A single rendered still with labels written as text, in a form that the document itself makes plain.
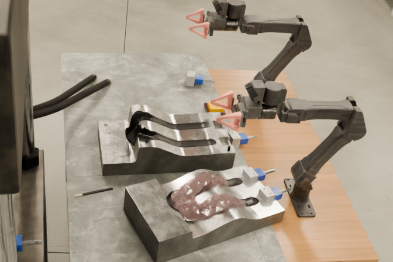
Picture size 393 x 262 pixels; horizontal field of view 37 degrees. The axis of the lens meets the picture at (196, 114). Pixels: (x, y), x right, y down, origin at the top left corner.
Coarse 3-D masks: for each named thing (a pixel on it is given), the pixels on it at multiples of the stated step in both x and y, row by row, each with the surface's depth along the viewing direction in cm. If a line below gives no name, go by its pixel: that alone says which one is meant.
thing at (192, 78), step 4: (188, 72) 270; (192, 72) 270; (188, 76) 267; (192, 76) 267; (196, 76) 270; (200, 76) 271; (188, 80) 268; (192, 80) 268; (196, 80) 269; (200, 80) 269; (204, 80) 270; (208, 80) 271; (212, 80) 271; (188, 84) 269; (192, 84) 269; (200, 84) 270
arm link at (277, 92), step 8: (272, 88) 183; (280, 88) 184; (264, 96) 185; (272, 96) 184; (280, 96) 186; (272, 104) 186; (280, 104) 189; (280, 112) 189; (280, 120) 189; (288, 120) 188; (296, 120) 189
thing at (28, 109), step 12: (24, 120) 202; (24, 132) 205; (24, 144) 209; (24, 156) 212; (36, 156) 213; (24, 168) 213; (0, 204) 73; (0, 216) 73; (0, 228) 74; (0, 240) 75; (0, 252) 76
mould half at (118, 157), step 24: (120, 120) 232; (144, 120) 222; (168, 120) 231; (192, 120) 234; (120, 144) 220; (144, 144) 211; (168, 144) 217; (216, 144) 223; (120, 168) 214; (144, 168) 216; (168, 168) 218; (192, 168) 221; (216, 168) 224
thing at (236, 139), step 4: (228, 132) 237; (232, 132) 237; (236, 132) 237; (232, 136) 234; (236, 136) 235; (240, 136) 237; (244, 136) 238; (248, 136) 239; (252, 136) 240; (256, 136) 241; (232, 140) 234; (236, 140) 234; (240, 140) 236; (244, 140) 237; (232, 144) 235; (236, 144) 236; (236, 148) 237
